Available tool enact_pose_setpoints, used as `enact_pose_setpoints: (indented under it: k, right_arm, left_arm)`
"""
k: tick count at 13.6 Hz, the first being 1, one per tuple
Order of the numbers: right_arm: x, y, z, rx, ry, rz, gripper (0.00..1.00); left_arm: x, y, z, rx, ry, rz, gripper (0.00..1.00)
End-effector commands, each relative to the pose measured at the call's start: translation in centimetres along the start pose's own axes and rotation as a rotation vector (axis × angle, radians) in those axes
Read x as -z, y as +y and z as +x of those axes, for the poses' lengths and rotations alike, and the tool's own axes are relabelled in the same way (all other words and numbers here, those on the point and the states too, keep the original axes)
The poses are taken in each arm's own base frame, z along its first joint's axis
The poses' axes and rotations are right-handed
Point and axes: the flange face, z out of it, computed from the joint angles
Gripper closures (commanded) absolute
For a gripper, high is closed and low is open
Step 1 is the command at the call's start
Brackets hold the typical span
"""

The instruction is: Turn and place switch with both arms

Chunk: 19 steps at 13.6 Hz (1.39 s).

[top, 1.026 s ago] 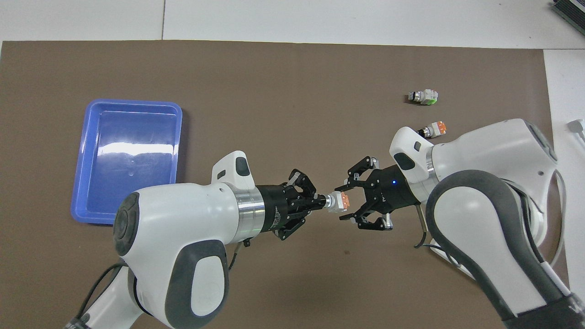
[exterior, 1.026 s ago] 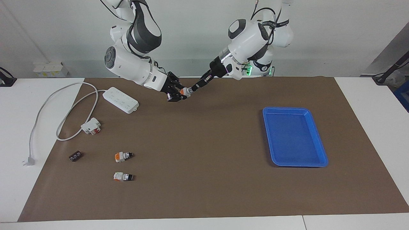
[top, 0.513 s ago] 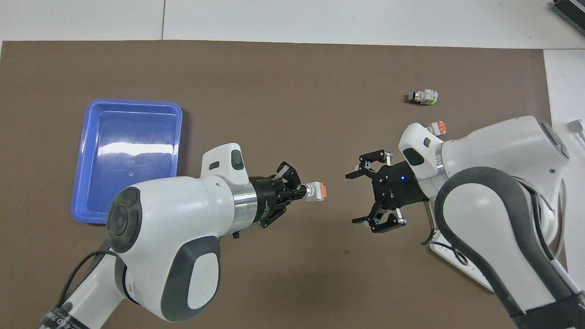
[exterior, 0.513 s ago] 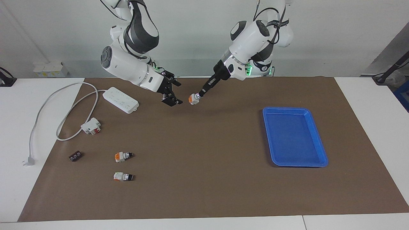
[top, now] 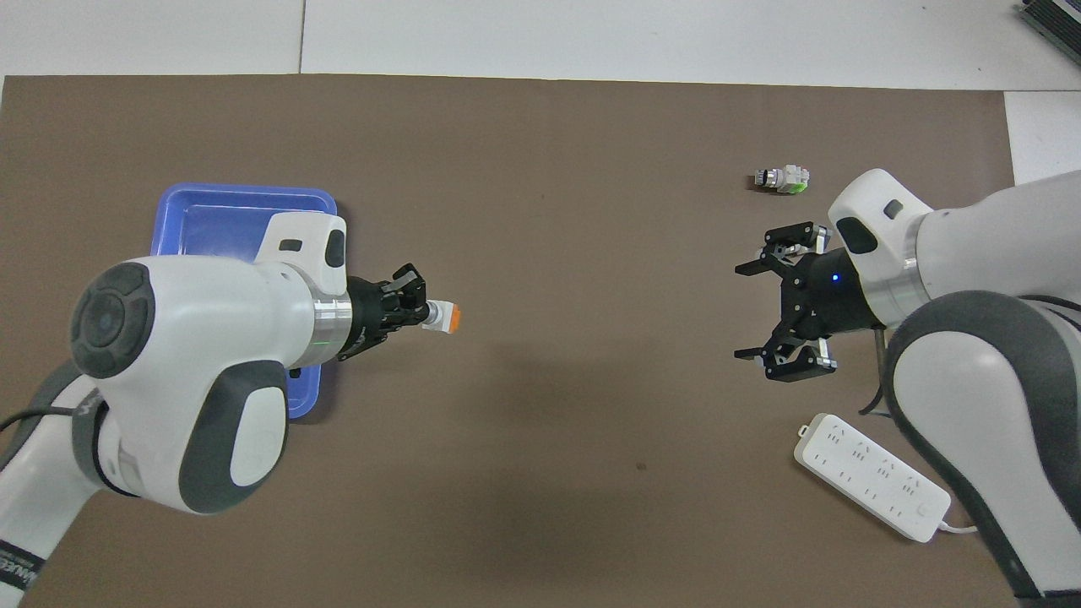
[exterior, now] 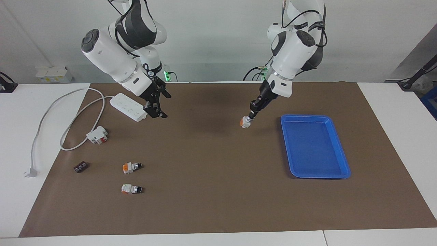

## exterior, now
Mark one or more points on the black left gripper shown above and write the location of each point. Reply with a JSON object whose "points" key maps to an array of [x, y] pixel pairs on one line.
{"points": [[265, 95]]}

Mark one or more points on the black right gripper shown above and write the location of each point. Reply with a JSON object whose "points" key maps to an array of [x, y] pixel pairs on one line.
{"points": [[151, 90]]}

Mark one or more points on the orange-backed selector switch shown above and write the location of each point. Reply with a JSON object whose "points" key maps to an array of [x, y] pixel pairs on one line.
{"points": [[245, 122], [131, 167]]}

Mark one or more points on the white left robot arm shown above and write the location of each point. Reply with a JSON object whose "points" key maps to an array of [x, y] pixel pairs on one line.
{"points": [[293, 51]]}

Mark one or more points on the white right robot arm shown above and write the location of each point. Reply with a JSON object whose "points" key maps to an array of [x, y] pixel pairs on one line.
{"points": [[116, 54]]}

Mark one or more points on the white power strip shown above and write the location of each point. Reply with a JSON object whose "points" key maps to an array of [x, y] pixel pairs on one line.
{"points": [[131, 107]]}

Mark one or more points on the blue plastic tray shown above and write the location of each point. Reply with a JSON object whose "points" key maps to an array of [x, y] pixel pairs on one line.
{"points": [[314, 147]]}

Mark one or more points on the white red circuit breaker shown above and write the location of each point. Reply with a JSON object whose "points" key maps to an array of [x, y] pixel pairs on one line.
{"points": [[97, 135]]}

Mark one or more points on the brown paper table mat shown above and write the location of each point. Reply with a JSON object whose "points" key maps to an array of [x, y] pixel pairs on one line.
{"points": [[218, 177]]}

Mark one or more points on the small black terminal block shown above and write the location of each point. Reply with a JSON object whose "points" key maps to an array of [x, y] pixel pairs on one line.
{"points": [[80, 167]]}

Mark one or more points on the white cardboard box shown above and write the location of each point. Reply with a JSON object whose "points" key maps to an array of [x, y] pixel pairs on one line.
{"points": [[51, 74]]}

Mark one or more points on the blue crate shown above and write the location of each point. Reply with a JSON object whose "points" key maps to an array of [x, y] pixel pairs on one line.
{"points": [[431, 104]]}

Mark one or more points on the green-backed selector switch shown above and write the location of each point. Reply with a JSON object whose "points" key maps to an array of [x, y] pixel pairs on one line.
{"points": [[131, 189]]}

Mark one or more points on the black clamp mount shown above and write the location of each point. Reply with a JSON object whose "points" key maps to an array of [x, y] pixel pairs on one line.
{"points": [[6, 84]]}

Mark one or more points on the black camera stand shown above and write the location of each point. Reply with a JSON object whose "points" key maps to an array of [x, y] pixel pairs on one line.
{"points": [[418, 74]]}

